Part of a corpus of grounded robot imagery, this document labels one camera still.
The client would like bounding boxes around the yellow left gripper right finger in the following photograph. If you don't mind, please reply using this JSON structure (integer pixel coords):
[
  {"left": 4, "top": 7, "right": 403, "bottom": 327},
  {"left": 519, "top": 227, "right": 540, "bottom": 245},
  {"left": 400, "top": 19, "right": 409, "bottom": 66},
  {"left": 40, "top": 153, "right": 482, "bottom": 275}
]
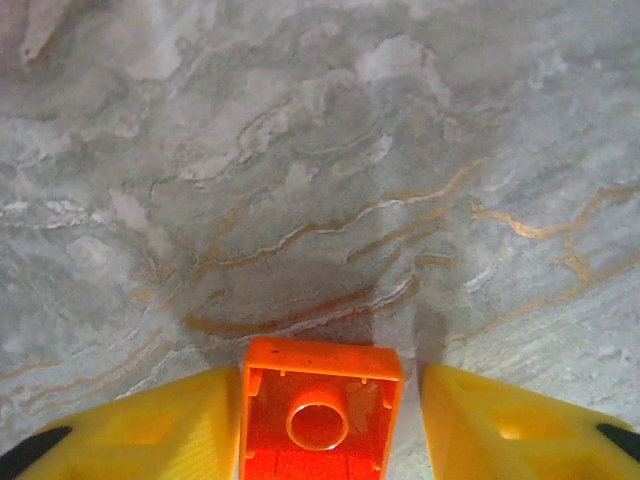
[{"left": 420, "top": 362, "right": 640, "bottom": 480}]

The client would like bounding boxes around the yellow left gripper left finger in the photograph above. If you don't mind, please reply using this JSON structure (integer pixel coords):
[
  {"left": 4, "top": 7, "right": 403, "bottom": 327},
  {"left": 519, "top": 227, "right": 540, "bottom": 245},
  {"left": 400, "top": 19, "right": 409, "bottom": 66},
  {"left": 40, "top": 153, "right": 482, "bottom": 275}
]
[{"left": 0, "top": 366, "right": 243, "bottom": 480}]

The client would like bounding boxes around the small orange lego brick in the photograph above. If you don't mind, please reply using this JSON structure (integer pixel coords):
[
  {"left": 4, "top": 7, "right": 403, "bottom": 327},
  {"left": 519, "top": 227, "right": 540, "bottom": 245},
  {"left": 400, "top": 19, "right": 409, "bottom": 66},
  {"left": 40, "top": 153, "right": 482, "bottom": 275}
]
[{"left": 239, "top": 336, "right": 405, "bottom": 480}]

